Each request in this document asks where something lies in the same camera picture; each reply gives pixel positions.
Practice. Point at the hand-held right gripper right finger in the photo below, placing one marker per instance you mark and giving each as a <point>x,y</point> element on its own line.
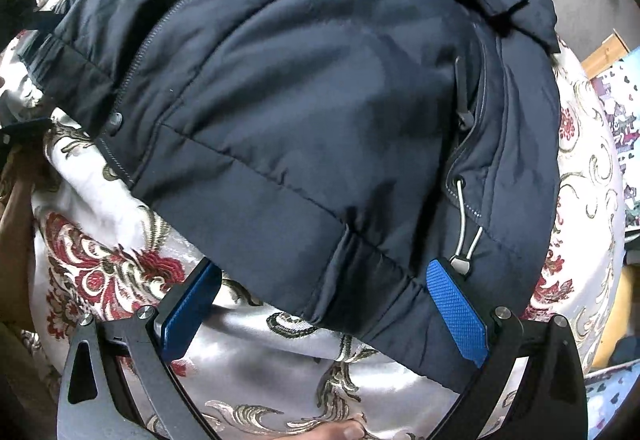
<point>455,307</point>

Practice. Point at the navy padded jacket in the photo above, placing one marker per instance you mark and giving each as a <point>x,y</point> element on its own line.
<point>300,95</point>

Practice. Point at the floral satin quilt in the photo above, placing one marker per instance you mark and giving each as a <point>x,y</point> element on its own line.
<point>260,370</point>

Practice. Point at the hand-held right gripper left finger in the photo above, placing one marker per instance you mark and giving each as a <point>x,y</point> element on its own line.
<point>192,310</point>

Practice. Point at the blue printed curtain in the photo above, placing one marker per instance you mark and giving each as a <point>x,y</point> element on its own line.
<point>620,120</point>

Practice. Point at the person's right hand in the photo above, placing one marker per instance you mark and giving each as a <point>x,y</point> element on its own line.
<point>345,432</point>

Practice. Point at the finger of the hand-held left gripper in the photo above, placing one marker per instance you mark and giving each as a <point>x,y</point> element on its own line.
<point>27,127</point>
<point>40,21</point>

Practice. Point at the wooden frame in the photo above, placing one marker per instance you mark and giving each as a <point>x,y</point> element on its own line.
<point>605,55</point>

